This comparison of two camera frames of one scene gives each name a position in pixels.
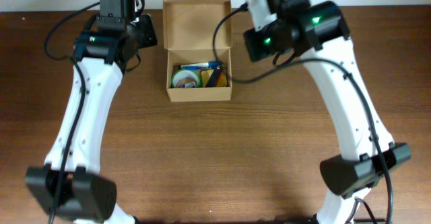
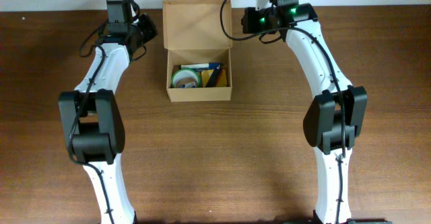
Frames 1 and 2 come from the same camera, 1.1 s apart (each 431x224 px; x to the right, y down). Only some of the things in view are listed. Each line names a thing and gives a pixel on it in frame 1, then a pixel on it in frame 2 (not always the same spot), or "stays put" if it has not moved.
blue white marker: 213,64 stays put
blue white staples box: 192,85 stays put
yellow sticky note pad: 206,74 stays put
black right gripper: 252,46 -> 249,20
